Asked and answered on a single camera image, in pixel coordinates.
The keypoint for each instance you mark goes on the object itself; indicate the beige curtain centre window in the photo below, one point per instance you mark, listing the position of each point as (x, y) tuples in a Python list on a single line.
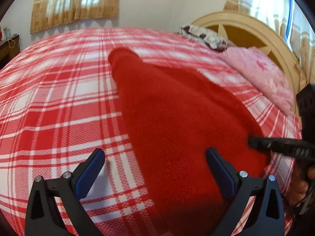
[(47, 14)]

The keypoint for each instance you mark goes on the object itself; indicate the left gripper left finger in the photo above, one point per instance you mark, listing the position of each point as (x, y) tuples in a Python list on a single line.
[(43, 216)]

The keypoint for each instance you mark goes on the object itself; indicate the grey patterned pillow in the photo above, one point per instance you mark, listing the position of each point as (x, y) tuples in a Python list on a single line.
[(206, 37)]

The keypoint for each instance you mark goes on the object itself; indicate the brown wooden desk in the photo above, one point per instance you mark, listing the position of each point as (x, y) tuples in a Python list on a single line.
[(9, 49)]

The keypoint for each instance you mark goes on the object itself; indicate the red knitted embroidered sweater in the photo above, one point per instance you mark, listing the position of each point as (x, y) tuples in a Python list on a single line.
[(172, 116)]

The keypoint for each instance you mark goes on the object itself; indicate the beige curtain window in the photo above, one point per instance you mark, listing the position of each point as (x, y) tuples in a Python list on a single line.
[(47, 14), (286, 18)]

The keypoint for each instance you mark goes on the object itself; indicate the person's right hand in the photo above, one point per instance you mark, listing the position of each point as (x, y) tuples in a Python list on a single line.
[(298, 186)]

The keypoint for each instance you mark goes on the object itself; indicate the cream wooden headboard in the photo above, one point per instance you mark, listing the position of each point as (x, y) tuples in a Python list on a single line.
[(246, 31)]

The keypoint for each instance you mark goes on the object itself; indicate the pink floral pillow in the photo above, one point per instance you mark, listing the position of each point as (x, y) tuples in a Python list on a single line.
[(263, 73)]

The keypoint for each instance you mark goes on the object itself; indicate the beige curtain right window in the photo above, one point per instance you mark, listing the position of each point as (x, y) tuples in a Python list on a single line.
[(286, 18)]

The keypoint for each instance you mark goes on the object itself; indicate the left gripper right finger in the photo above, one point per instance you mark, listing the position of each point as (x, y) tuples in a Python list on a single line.
[(267, 214)]

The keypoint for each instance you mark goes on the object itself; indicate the red white plaid bedsheet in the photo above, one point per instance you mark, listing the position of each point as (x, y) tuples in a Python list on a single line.
[(59, 101)]

